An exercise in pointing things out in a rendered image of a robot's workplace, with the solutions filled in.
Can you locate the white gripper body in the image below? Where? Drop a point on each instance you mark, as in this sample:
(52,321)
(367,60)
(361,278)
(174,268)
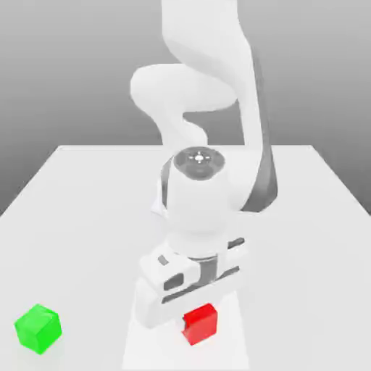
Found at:
(150,310)

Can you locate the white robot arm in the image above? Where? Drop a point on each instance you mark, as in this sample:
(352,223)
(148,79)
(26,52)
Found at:
(200,200)

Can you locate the small red cube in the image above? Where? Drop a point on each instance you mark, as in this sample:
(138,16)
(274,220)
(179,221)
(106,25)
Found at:
(201,324)

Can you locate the small green cube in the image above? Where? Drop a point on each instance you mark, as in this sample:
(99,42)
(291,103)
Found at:
(37,330)

